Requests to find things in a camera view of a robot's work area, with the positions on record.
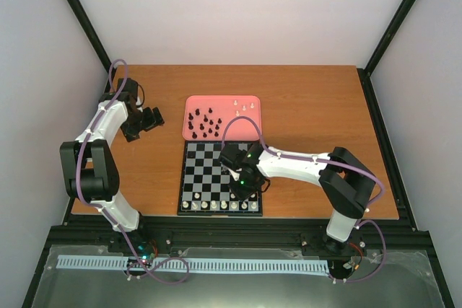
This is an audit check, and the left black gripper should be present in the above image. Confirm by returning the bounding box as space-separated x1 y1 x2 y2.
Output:
122 107 165 142

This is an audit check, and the light blue cable duct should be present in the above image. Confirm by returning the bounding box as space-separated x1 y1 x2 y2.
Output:
56 255 329 276

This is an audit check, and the clear acrylic sheet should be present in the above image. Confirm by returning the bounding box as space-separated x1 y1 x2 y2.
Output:
32 246 443 307

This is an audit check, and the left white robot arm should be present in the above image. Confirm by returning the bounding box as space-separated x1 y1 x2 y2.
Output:
59 78 164 252

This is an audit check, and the black aluminium frame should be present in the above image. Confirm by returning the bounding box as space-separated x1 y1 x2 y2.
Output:
23 0 454 307

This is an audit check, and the black and white chessboard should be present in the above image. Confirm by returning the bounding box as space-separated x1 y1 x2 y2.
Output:
177 141 263 216

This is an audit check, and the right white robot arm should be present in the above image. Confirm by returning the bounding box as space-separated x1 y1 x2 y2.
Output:
219 143 377 255

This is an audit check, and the pink plastic tray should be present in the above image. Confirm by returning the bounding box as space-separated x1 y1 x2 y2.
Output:
182 95 261 141

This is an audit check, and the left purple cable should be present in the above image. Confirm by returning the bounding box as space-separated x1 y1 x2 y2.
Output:
74 58 190 284

